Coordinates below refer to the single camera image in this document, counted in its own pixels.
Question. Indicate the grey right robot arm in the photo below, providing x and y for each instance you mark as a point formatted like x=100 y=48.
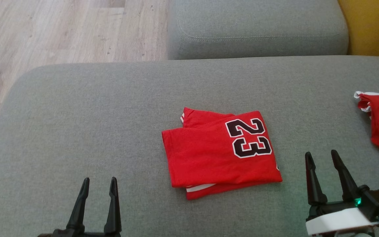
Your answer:
x=362 y=235

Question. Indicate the grey sofa seat cushion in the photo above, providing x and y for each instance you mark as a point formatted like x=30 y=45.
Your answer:
x=255 y=29

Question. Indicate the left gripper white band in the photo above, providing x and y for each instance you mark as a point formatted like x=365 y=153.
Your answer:
x=77 y=235

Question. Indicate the red basketball jersey number 23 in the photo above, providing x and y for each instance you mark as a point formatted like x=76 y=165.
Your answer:
x=215 y=154

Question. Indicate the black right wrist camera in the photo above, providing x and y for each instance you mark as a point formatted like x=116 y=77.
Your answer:
x=378 y=200

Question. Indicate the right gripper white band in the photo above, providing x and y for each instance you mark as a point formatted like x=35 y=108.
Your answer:
x=337 y=220

